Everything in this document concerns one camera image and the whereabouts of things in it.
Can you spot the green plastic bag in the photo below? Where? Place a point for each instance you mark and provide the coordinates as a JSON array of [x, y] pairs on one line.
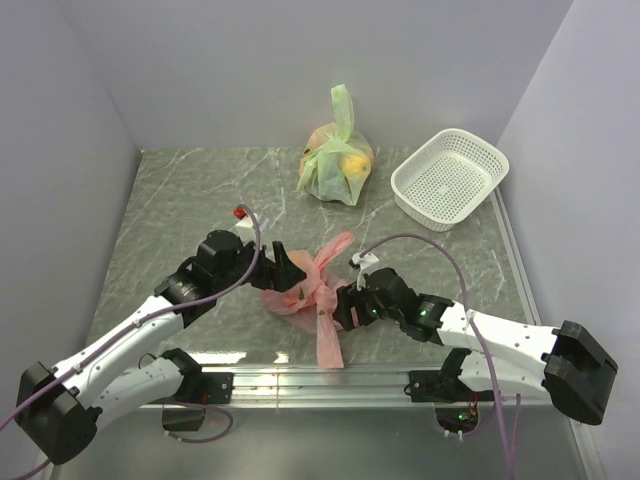
[[319, 173]]

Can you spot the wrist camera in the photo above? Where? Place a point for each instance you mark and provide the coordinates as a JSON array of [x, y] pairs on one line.
[[364, 264], [244, 227]]

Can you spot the aluminium front rail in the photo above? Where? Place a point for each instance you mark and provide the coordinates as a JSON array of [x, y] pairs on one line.
[[306, 386]]

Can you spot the white perforated plastic basket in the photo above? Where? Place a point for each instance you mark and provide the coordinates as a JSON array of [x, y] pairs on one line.
[[447, 178]]

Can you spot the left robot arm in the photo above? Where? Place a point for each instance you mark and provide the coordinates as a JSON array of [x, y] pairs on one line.
[[62, 408]]

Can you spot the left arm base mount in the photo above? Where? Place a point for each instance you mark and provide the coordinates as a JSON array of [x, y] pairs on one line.
[[208, 388]]

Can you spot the yellow fruit in green bag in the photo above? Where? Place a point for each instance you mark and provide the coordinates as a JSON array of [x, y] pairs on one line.
[[356, 167]]

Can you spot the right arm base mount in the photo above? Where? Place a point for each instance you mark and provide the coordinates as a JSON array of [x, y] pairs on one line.
[[459, 411]]

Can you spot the orange fruit in green bag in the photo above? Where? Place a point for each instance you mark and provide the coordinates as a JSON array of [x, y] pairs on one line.
[[319, 137]]

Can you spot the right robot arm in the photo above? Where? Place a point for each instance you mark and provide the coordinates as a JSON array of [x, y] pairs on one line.
[[488, 355]]

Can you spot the fruit in pink bag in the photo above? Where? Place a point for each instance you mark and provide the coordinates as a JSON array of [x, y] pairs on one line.
[[302, 259]]

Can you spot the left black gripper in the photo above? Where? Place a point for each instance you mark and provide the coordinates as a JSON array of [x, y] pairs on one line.
[[279, 274]]

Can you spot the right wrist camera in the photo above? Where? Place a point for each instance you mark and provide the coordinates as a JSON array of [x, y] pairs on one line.
[[364, 264]]

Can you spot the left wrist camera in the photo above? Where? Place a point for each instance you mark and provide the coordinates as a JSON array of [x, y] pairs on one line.
[[244, 227]]

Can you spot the pink plastic bag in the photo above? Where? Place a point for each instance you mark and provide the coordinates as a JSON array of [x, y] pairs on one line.
[[311, 303]]

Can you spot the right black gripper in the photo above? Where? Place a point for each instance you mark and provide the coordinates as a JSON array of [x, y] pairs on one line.
[[348, 297]]

